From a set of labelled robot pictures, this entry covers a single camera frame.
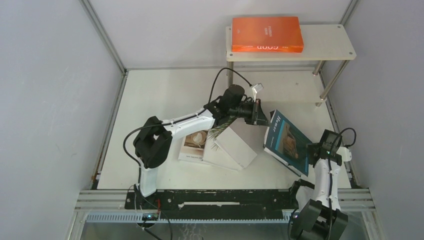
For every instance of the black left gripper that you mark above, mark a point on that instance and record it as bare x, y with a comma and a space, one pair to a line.
257, 117

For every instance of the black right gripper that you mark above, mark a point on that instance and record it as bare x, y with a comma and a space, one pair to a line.
311, 146

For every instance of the teal Humor book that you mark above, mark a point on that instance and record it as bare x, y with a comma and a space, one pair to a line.
287, 144

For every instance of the orange hardcover book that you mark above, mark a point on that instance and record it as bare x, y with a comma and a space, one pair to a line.
274, 34

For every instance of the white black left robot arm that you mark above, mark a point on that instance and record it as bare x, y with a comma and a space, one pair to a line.
153, 140

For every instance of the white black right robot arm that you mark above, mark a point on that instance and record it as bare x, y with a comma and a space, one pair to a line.
317, 214

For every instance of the grey white plain book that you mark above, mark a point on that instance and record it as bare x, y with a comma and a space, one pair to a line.
237, 142

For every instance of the palm leaf cover book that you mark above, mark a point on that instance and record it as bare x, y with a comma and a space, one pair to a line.
213, 154

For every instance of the coffee cover book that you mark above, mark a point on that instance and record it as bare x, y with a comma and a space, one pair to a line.
193, 146

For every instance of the white raised shelf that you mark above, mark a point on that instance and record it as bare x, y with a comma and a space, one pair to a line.
302, 82

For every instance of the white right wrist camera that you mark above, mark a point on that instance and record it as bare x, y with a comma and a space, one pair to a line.
345, 153

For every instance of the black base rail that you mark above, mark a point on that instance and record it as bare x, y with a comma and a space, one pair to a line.
230, 204

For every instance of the aluminium frame rail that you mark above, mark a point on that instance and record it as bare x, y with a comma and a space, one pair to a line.
102, 33

